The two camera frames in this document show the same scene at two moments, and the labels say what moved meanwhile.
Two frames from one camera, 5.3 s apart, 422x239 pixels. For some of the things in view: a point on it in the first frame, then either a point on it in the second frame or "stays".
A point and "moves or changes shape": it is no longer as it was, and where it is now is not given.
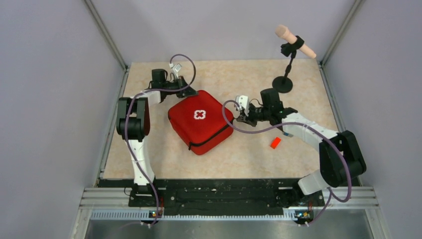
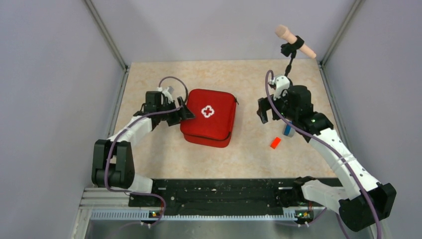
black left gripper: x=188 y=91 → x=184 y=113
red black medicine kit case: x=200 y=121 moves or changes shape
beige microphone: x=283 y=32 stays
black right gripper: x=248 y=119 → x=264 y=106
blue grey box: x=286 y=134 stays
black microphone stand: x=283 y=84 stays
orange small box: x=275 y=143 stays
